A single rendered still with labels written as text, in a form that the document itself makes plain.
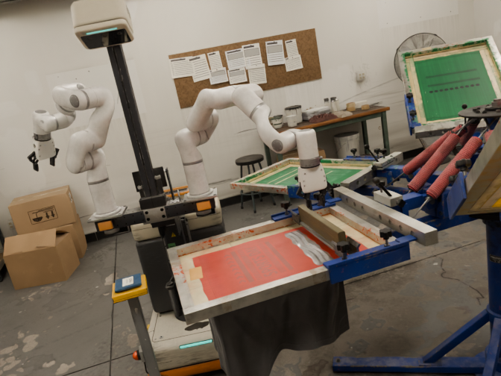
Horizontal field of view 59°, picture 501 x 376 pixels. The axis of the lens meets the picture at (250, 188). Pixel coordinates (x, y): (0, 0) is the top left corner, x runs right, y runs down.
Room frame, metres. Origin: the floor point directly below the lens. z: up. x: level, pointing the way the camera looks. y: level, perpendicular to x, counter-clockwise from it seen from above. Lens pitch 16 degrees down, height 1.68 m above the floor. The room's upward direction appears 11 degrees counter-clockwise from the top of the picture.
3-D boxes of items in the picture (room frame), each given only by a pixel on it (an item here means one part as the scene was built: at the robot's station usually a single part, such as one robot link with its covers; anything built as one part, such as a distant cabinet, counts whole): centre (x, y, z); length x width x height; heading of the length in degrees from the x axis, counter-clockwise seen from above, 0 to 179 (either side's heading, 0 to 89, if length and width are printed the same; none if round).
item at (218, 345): (1.52, 0.24, 0.74); 0.45 x 0.03 x 0.43; 13
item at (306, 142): (1.65, -0.21, 1.36); 0.15 x 0.10 x 0.11; 50
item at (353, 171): (2.48, -0.46, 1.05); 1.08 x 0.61 x 0.23; 43
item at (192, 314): (1.58, -0.05, 0.97); 0.79 x 0.58 x 0.04; 103
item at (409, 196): (1.71, -0.59, 1.02); 0.17 x 0.06 x 0.05; 103
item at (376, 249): (1.36, -0.34, 0.98); 0.30 x 0.05 x 0.07; 103
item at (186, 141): (2.02, 0.23, 1.37); 0.13 x 0.10 x 0.16; 140
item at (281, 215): (1.90, -0.22, 0.98); 0.30 x 0.05 x 0.07; 103
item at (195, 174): (2.03, 0.24, 1.21); 0.16 x 0.13 x 0.15; 2
